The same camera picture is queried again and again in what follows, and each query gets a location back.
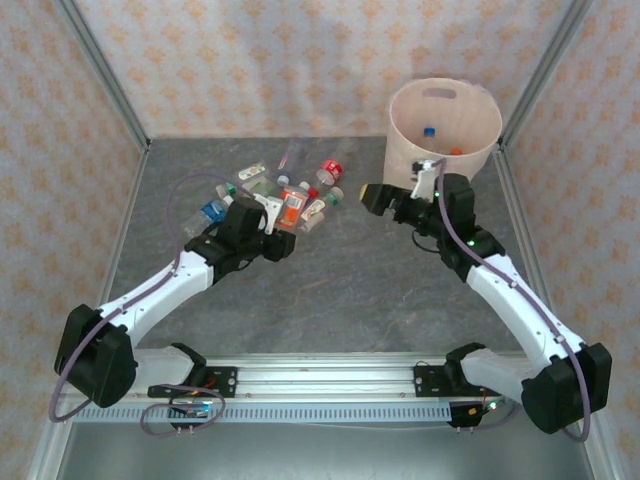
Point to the white cap blue label bottle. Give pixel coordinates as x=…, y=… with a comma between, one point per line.
x=212, y=210

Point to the red label clear bottle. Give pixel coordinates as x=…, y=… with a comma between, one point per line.
x=331, y=167

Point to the bright orange bottle white sticker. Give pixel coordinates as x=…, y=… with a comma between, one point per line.
x=292, y=207

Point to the clear bottle green white label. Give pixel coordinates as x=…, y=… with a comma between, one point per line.
x=252, y=172

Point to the clear bottle green band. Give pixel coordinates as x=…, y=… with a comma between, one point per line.
x=314, y=210

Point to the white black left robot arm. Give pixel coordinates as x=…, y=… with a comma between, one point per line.
x=150, y=295

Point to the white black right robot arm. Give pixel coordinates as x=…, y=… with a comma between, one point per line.
x=515, y=300

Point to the pink plastic bin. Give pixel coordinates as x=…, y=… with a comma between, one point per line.
x=450, y=115

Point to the green cap small bottle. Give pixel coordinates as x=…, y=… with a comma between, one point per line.
x=230, y=189

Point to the red bottle cap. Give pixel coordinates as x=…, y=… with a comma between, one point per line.
x=313, y=192

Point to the purple tinted clear bottle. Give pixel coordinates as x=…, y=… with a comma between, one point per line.
x=284, y=177

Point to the small circuit board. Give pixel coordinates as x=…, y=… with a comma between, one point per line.
x=487, y=406
x=192, y=410

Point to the aluminium table side rail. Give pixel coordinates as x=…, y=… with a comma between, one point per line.
x=131, y=200
x=516, y=200

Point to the aluminium frame post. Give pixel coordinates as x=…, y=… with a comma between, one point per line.
x=545, y=70
x=100, y=70

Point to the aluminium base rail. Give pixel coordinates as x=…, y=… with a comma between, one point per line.
x=325, y=375

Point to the aluminium frame leg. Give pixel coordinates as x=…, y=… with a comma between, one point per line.
x=602, y=450
x=47, y=445

